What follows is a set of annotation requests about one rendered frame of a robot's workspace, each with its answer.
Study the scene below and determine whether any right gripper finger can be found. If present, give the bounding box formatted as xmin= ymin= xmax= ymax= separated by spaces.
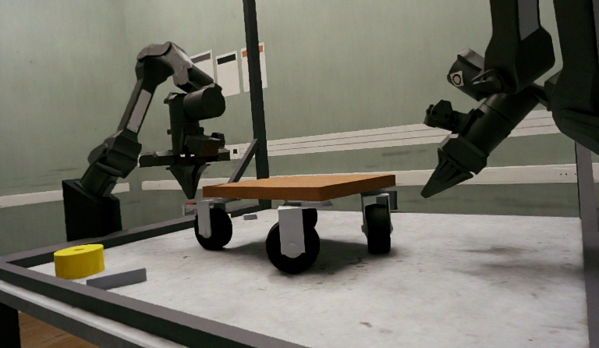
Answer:
xmin=192 ymin=164 xmax=211 ymax=199
xmin=166 ymin=165 xmax=195 ymax=200

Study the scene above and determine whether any grey flat bar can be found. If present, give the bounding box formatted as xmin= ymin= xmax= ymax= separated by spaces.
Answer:
xmin=86 ymin=266 xmax=147 ymax=290

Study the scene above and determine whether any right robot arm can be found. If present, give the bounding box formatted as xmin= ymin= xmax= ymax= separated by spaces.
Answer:
xmin=74 ymin=41 xmax=226 ymax=198

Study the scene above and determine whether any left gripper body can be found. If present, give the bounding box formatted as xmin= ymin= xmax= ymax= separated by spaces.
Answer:
xmin=439 ymin=104 xmax=515 ymax=175

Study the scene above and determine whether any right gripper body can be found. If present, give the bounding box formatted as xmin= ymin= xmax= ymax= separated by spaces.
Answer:
xmin=139 ymin=122 xmax=230 ymax=168

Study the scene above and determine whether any yellow short cylinder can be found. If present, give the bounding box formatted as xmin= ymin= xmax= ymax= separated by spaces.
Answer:
xmin=54 ymin=244 xmax=105 ymax=280

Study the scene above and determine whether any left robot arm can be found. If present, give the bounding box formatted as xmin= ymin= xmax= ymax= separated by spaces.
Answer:
xmin=423 ymin=0 xmax=599 ymax=155

